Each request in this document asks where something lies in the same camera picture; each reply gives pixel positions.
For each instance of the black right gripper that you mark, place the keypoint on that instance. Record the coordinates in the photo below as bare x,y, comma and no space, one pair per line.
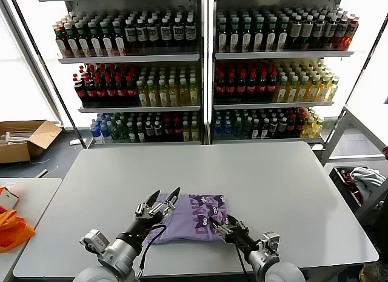
242,241

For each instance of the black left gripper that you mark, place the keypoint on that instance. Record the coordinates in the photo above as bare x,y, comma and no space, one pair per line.
142,226

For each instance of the purple printed t-shirt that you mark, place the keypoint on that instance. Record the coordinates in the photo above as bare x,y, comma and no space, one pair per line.
188,221

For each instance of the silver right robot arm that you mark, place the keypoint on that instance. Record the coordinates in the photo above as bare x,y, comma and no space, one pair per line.
282,273

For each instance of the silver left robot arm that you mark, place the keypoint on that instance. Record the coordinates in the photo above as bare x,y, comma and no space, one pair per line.
118,257

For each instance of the person's hand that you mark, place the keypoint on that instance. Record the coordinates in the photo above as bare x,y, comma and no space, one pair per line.
385,153

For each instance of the red cap cola bottle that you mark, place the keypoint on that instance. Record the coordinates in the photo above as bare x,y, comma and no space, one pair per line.
91,92
300,124
272,86
81,92
220,87
122,91
168,130
291,125
230,87
102,91
178,129
241,87
262,87
131,91
111,91
251,87

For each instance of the dark bottle beige label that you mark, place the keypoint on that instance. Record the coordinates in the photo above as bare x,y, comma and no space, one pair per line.
306,30
294,31
273,125
149,129
158,128
282,124

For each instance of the green cap yellow juice bottle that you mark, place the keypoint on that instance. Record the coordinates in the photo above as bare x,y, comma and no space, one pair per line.
308,128
163,95
194,93
302,91
312,91
152,95
194,131
292,92
282,92
322,90
333,89
173,94
318,127
184,94
142,95
185,132

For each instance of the green soda bottle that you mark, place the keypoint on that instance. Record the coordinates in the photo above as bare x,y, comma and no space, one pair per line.
114,130
123,130
247,127
238,127

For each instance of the blue water bottle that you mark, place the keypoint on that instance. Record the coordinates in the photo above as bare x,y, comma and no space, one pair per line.
217,128
105,129
227,128
94,131

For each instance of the small white floor item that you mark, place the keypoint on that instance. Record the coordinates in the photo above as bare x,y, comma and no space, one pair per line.
73,142

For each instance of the black crate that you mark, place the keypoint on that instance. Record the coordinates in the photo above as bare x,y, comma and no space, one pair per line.
336,179

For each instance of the white floor bar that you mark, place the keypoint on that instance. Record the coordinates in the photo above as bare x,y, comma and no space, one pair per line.
42,173

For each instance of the red cloth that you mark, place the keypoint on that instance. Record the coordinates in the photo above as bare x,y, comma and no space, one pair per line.
348,180

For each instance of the open cardboard box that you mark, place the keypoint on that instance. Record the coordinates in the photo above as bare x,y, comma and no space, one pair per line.
45,133

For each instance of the orange cloth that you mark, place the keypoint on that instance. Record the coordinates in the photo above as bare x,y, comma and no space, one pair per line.
12,230

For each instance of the white grey cloth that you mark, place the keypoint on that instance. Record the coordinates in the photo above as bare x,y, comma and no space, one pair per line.
366,176

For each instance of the small white orange box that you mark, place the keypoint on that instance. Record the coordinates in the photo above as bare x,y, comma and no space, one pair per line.
7,200

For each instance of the grey metal shelf rack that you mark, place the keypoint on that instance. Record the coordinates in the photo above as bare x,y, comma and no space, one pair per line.
282,55
130,58

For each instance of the white tubes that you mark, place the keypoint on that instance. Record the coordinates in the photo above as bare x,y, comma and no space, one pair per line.
18,133

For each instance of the green cap dark tea bottle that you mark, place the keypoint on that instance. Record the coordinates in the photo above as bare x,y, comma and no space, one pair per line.
119,39
282,38
270,38
84,41
259,38
235,38
108,40
72,42
247,38
222,38
96,41

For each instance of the dark bottle blue white label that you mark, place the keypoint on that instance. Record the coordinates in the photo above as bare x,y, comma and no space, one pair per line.
190,31
131,33
329,29
178,31
317,30
153,32
340,30
142,33
166,32

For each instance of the orange red tea bottle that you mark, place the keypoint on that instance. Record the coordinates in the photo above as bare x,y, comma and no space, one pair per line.
60,42

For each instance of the red drink bottle white cap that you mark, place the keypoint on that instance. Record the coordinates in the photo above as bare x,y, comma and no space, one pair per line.
351,30

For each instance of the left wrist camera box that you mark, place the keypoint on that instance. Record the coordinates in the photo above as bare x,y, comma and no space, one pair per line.
95,239

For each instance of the grey metal frame table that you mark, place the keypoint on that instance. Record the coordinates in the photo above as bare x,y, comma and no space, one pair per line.
333,139

